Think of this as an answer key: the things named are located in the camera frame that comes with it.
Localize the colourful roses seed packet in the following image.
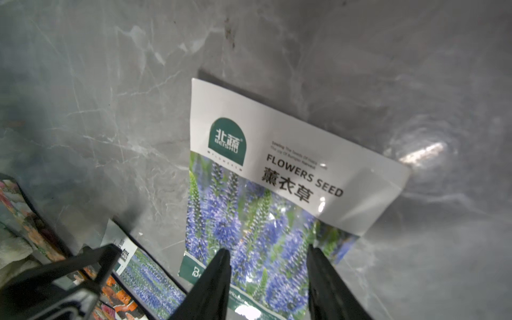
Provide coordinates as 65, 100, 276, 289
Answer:
1, 174, 68, 263

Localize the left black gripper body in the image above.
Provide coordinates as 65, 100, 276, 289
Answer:
1, 244, 121, 319

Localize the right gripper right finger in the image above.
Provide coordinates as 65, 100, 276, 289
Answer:
307, 245, 372, 320

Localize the orange marigold seed packet lower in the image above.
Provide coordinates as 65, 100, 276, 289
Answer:
91, 275, 147, 320

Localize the lavender seed packet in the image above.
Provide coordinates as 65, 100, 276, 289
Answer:
101, 220, 186, 319
179, 79, 411, 319

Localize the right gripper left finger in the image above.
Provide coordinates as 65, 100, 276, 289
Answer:
170, 249, 231, 319

